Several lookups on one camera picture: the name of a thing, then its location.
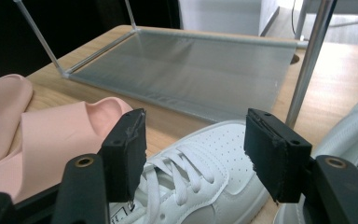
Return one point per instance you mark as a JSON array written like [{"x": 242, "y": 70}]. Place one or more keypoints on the white cabinet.
[{"x": 223, "y": 15}]

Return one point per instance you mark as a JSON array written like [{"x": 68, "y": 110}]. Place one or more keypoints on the white sneaker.
[
  {"x": 348, "y": 130},
  {"x": 208, "y": 174}
]

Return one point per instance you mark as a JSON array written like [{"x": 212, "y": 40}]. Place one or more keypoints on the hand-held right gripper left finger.
[{"x": 124, "y": 155}]

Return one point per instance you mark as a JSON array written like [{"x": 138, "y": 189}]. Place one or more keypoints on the white desk frame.
[{"x": 301, "y": 18}]

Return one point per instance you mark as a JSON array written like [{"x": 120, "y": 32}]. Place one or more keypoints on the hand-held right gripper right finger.
[{"x": 276, "y": 155}]

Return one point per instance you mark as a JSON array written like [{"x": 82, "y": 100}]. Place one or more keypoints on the black curtain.
[{"x": 59, "y": 25}]

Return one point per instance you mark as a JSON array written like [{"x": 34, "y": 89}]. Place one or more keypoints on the metal two-tier shoe rack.
[{"x": 183, "y": 71}]

